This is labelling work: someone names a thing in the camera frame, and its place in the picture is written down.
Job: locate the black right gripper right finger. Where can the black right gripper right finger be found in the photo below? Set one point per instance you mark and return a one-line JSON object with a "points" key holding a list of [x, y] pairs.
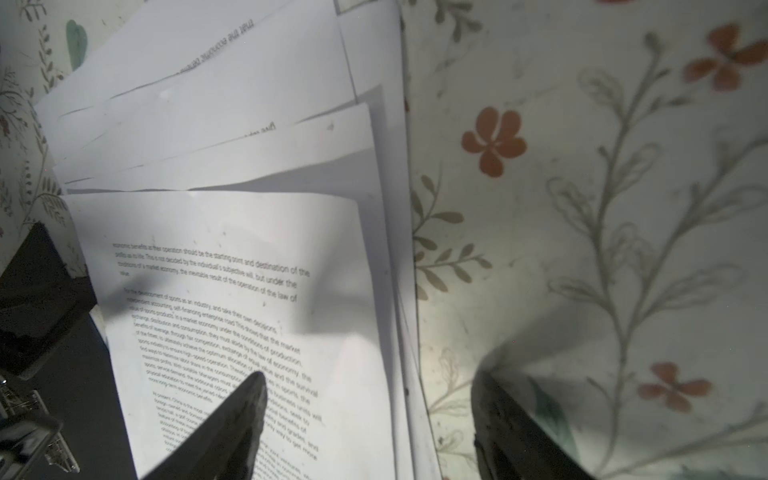
{"points": [[509, 444]]}

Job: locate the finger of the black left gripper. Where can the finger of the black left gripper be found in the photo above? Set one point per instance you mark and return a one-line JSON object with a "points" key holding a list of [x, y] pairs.
{"points": [[40, 304]]}

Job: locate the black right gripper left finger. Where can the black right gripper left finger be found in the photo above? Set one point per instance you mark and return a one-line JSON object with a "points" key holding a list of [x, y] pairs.
{"points": [[226, 444]]}

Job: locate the printed paper sheet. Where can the printed paper sheet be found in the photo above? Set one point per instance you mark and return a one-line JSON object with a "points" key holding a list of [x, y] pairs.
{"points": [[169, 38], [264, 254]]}

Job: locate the blue folder with black inside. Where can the blue folder with black inside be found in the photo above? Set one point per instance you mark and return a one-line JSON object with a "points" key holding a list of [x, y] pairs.
{"points": [[77, 386]]}

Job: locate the metal folder clip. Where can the metal folder clip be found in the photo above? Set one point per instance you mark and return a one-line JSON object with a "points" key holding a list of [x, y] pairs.
{"points": [[28, 433]]}

